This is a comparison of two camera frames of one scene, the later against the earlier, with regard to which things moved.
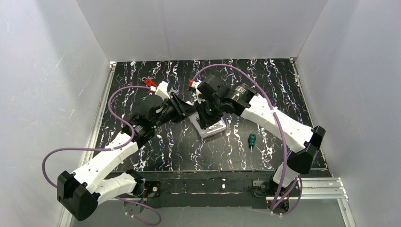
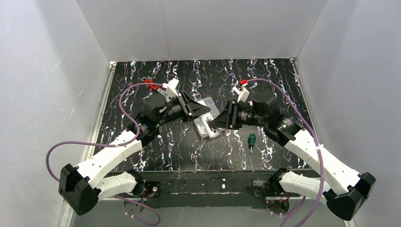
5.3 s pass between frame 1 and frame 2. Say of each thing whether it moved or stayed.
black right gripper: moved
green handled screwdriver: stayed
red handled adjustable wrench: stayed
